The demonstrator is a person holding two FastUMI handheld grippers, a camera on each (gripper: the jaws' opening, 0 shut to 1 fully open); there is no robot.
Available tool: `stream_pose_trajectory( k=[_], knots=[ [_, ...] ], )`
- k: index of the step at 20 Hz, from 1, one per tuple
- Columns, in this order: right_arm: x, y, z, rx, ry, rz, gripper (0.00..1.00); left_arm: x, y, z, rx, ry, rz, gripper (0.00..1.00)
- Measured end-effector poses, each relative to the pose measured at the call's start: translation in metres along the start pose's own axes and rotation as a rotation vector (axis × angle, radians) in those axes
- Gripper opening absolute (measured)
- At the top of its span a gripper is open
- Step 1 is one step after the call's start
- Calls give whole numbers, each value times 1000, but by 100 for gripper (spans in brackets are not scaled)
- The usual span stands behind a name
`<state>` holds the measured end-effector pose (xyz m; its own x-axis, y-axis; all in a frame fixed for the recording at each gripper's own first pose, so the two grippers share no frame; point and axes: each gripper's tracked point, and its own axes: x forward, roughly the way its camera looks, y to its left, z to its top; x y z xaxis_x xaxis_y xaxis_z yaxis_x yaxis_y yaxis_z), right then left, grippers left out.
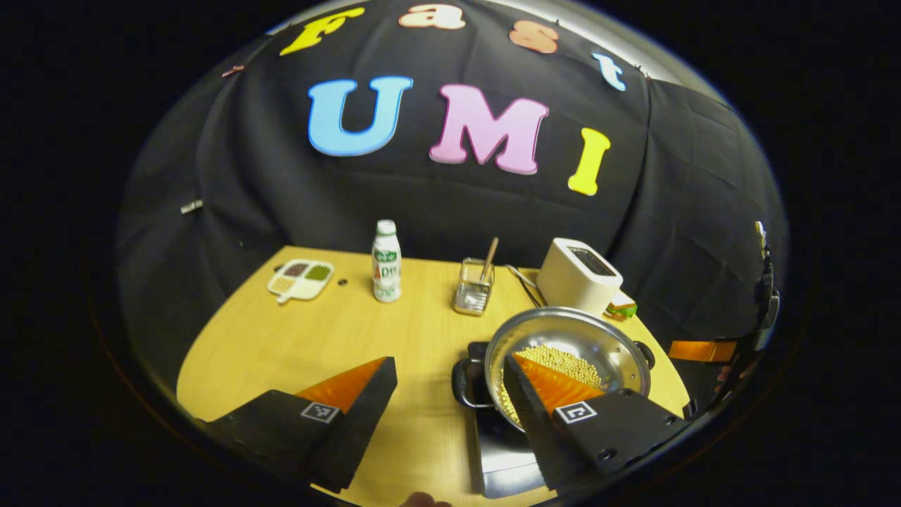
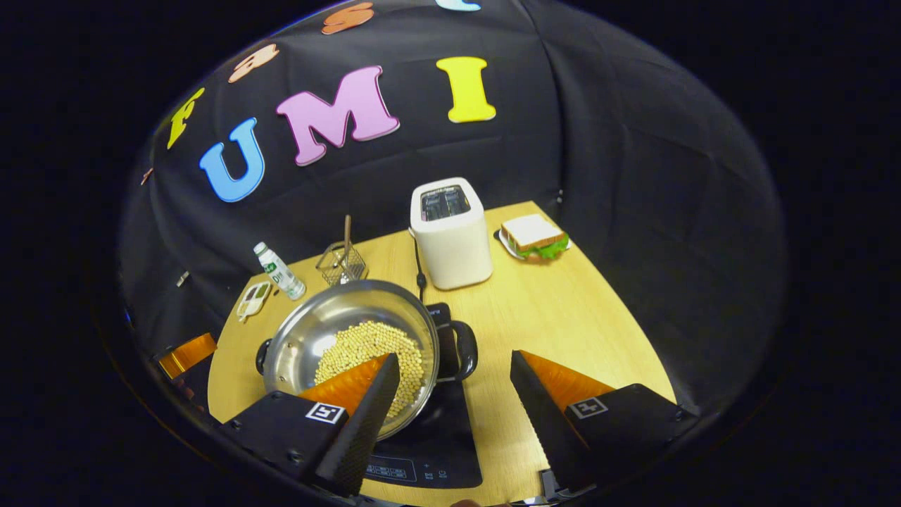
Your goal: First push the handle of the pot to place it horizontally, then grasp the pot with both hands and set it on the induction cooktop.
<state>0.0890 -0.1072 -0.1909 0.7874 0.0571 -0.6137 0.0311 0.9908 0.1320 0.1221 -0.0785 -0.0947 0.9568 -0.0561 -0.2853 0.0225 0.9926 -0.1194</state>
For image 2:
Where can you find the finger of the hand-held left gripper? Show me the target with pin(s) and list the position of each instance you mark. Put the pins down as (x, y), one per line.
(186, 354)

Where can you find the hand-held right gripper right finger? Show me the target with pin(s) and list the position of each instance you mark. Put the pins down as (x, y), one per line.
(549, 422)

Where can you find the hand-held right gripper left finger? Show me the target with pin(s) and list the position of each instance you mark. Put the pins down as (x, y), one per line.
(362, 422)

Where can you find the black induction cooktop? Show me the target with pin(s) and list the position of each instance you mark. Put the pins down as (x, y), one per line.
(436, 436)

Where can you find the silver cloth clip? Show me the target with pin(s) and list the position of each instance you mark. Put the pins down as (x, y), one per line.
(183, 279)

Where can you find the pile of yellow soybeans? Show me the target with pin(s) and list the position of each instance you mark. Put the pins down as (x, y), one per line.
(366, 341)

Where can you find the white sectioned dish of beans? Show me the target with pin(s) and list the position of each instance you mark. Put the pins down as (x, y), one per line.
(253, 299)

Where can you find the white bottle with green label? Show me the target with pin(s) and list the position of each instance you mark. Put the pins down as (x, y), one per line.
(281, 271)

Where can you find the small white plate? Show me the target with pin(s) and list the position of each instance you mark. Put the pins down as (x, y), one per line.
(502, 246)

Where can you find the red cloth clip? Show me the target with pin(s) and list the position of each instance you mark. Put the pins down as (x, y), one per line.
(146, 176)

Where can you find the wooden stick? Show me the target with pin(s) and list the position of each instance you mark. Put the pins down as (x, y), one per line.
(347, 236)

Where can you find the sandwich with lettuce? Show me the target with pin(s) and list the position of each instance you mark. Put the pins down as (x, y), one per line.
(533, 236)

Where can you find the white toaster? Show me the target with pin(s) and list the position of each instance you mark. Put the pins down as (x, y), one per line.
(454, 246)

